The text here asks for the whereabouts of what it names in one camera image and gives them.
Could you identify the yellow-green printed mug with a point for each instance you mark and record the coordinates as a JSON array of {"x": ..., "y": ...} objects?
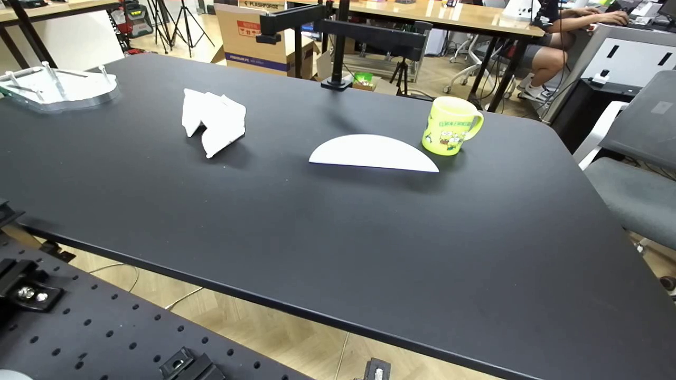
[{"x": 446, "y": 128}]

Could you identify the small black tripod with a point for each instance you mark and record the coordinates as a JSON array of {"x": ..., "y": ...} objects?
[{"x": 403, "y": 75}]

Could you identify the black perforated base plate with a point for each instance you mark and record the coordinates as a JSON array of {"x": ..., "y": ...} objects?
[{"x": 91, "y": 331}]

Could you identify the white cloth towel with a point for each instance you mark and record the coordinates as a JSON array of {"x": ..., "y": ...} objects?
[{"x": 222, "y": 123}]

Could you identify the tall black tripod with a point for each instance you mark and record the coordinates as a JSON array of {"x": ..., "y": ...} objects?
[{"x": 185, "y": 18}]

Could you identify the long wooden table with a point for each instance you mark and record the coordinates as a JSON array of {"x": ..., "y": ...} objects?
[{"x": 479, "y": 18}]

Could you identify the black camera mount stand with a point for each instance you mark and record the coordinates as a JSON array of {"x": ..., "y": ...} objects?
[{"x": 373, "y": 36}]

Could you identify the white plate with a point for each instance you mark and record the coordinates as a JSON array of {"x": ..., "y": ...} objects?
[{"x": 373, "y": 152}]

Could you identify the small silver-black clamp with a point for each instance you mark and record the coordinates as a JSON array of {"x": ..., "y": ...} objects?
[{"x": 378, "y": 371}]

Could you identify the green tape roll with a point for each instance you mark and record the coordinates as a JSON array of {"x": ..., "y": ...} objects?
[{"x": 364, "y": 78}]

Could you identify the wooden desk with black legs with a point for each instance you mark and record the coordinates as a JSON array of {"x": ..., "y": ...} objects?
[{"x": 44, "y": 11}]

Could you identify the seated person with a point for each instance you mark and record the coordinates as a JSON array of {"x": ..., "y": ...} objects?
[{"x": 551, "y": 60}]

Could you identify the black bracket with silver screws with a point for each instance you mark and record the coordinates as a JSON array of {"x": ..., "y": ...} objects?
[{"x": 32, "y": 294}]

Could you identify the cardboard box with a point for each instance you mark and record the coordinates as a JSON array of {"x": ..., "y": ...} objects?
[{"x": 239, "y": 35}]

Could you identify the clear acrylic rack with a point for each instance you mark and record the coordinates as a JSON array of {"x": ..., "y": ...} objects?
[{"x": 64, "y": 86}]

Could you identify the white panel board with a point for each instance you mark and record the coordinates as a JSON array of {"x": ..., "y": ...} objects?
[{"x": 76, "y": 38}]

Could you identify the black clamp bracket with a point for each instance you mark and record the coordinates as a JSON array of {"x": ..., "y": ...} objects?
[{"x": 187, "y": 367}]

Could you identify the grey office chair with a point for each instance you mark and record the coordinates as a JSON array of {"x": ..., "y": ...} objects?
[{"x": 634, "y": 198}]

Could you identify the grey slotted cabinet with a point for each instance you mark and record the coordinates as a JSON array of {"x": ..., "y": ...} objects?
[{"x": 634, "y": 60}]

